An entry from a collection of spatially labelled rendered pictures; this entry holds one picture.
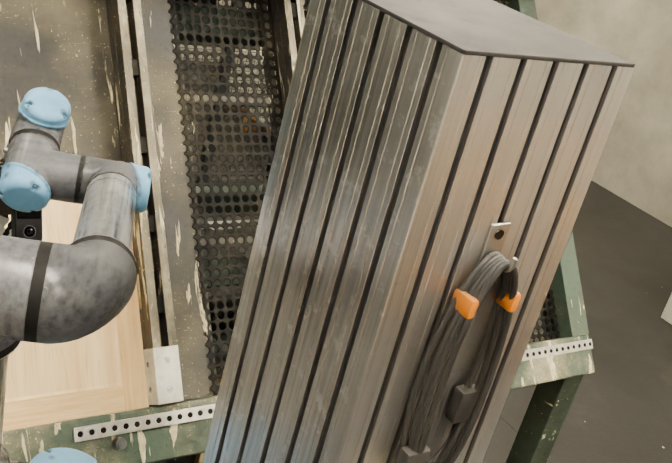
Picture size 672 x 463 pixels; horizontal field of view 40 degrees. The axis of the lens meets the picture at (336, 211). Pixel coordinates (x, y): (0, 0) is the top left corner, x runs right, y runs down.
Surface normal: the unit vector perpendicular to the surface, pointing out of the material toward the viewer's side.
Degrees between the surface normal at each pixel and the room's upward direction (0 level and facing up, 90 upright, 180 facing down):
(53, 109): 28
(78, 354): 52
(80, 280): 45
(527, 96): 90
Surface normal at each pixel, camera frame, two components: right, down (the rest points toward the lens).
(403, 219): -0.80, 0.04
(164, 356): 0.56, -0.18
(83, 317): 0.67, 0.44
